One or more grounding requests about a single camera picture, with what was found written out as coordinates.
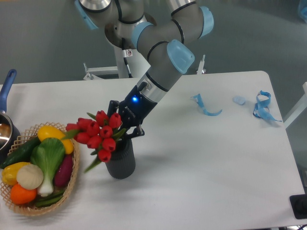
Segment orange fruit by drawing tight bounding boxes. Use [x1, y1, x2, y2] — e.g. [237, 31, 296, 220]
[10, 184, 37, 205]

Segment curved blue tape strip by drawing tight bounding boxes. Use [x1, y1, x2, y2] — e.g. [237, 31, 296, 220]
[191, 93, 223, 116]

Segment white garlic bulb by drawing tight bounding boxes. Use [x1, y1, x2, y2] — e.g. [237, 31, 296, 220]
[16, 164, 44, 190]

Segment green pea pods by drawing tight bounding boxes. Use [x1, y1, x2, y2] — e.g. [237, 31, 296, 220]
[34, 190, 64, 208]

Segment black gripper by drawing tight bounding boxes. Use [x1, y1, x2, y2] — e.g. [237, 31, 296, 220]
[107, 85, 157, 139]

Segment woven wicker basket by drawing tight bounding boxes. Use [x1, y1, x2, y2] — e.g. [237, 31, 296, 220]
[0, 122, 80, 217]

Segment black device at edge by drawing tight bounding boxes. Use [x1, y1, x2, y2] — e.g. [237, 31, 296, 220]
[289, 194, 307, 219]

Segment white frame at right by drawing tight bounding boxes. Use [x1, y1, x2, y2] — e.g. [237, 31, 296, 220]
[283, 82, 307, 129]

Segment yellow bell pepper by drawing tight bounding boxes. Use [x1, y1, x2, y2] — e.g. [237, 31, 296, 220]
[1, 162, 30, 186]

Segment dark grey ribbed vase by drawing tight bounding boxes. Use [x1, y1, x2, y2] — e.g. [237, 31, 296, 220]
[106, 139, 136, 179]

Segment purple sweet potato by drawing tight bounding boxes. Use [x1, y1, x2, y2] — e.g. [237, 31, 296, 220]
[54, 155, 73, 187]

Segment green bok choy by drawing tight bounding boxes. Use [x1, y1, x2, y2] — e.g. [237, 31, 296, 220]
[30, 138, 65, 197]

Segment red tulip bouquet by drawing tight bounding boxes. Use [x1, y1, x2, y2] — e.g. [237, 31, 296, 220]
[61, 110, 127, 173]

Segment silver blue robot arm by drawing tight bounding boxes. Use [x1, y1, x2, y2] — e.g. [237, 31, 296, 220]
[74, 0, 214, 139]

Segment small blue tape piece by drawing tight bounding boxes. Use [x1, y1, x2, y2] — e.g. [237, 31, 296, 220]
[233, 96, 246, 105]

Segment tangled blue tape strip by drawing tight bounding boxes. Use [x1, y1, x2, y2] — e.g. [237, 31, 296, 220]
[252, 91, 281, 122]

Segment blue handled saucepan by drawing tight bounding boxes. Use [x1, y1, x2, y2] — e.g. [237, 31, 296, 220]
[0, 69, 20, 163]

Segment green cucumber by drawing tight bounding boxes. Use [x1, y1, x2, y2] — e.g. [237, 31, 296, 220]
[0, 137, 41, 169]

